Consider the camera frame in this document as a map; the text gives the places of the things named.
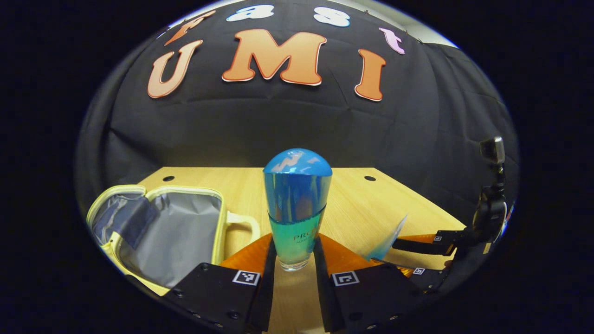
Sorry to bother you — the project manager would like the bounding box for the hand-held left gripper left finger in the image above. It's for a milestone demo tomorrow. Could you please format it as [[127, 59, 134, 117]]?
[[162, 233, 278, 334]]

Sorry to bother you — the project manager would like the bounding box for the black backdrop cloth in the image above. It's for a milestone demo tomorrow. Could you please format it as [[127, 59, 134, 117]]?
[[74, 0, 519, 223]]

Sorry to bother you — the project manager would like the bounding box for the pale yellow suitcase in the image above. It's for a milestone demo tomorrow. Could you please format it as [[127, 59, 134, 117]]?
[[86, 185, 261, 296]]

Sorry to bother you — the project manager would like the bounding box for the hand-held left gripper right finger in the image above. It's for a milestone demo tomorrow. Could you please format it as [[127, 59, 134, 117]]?
[[313, 233, 420, 334]]

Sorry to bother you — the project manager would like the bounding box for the light blue skin care tube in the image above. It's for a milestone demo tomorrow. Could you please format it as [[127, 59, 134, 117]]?
[[367, 215, 409, 262]]

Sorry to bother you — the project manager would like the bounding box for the blue skin care bottle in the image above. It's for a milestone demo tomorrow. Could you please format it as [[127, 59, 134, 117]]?
[[263, 148, 333, 272]]

